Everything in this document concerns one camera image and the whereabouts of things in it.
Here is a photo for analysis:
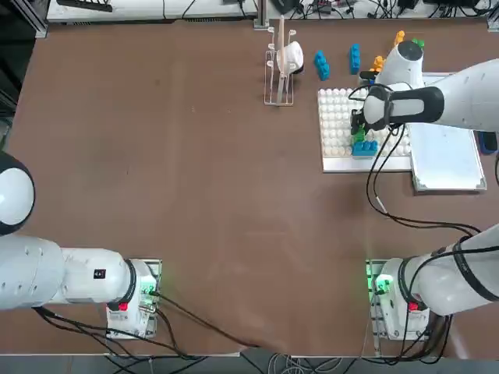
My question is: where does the blue three-stud block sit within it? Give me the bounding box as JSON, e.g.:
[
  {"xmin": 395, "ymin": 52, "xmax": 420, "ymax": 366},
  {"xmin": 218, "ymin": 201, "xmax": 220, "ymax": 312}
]
[
  {"xmin": 348, "ymin": 43, "xmax": 363, "ymax": 76},
  {"xmin": 313, "ymin": 49, "xmax": 331, "ymax": 82},
  {"xmin": 352, "ymin": 139, "xmax": 380, "ymax": 160}
]

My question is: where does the white studded baseplate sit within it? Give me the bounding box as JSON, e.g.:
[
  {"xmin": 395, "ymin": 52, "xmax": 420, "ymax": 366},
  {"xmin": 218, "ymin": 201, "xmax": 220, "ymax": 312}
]
[{"xmin": 317, "ymin": 87, "xmax": 414, "ymax": 174}]

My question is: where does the white cup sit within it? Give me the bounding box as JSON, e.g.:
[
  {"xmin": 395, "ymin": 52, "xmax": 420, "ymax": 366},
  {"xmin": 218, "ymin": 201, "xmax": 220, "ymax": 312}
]
[{"xmin": 281, "ymin": 41, "xmax": 306, "ymax": 76}]

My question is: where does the wooden rod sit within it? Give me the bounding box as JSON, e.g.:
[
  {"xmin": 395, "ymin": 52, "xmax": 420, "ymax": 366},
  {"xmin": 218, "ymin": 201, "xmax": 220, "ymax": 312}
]
[{"xmin": 276, "ymin": 15, "xmax": 288, "ymax": 107}]

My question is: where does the black and blue eraser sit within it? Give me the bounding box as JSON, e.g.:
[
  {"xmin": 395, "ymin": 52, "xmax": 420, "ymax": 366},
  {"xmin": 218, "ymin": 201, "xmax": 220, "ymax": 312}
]
[{"xmin": 478, "ymin": 131, "xmax": 499, "ymax": 153}]

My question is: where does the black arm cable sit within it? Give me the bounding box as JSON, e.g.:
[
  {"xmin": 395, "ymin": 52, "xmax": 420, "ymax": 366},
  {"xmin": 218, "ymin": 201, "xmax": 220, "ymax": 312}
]
[{"xmin": 346, "ymin": 86, "xmax": 484, "ymax": 237}]

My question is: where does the white whiteboard with grey frame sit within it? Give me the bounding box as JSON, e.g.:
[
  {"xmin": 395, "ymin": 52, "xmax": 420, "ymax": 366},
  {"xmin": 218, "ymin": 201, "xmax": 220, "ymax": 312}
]
[{"xmin": 405, "ymin": 72, "xmax": 488, "ymax": 192}]

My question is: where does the white wire cup rack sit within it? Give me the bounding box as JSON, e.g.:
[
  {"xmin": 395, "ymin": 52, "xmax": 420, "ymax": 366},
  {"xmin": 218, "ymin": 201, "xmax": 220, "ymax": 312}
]
[{"xmin": 263, "ymin": 26, "xmax": 298, "ymax": 107}]

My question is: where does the aluminium camera post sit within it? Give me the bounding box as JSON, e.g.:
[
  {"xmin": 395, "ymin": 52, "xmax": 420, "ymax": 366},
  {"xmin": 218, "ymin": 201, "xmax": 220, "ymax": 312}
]
[{"xmin": 253, "ymin": 0, "xmax": 271, "ymax": 28}]

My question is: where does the black base cable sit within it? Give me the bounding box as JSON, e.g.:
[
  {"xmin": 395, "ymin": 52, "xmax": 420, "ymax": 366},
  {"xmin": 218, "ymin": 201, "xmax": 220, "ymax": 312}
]
[{"xmin": 150, "ymin": 290, "xmax": 260, "ymax": 348}]

